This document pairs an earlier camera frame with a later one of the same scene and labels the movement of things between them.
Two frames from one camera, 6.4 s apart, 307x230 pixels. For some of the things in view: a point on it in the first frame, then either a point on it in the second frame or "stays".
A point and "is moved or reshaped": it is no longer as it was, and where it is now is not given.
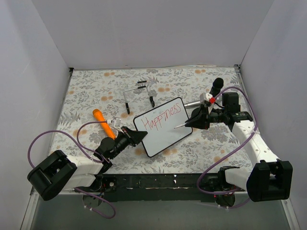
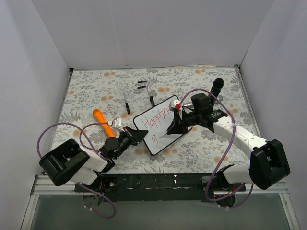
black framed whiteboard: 159,122 stays
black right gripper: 203,118 -> 182,120
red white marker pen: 182,125 is moved or reshaped
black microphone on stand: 217,85 stays
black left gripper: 129,136 stays
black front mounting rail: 158,187 stays
